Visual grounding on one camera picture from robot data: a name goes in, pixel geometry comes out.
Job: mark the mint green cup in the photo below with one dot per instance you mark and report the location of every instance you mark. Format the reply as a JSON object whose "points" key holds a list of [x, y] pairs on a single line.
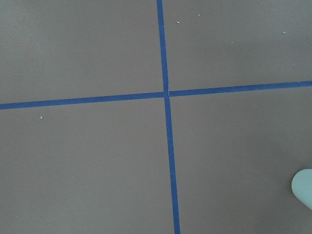
{"points": [[302, 187]]}

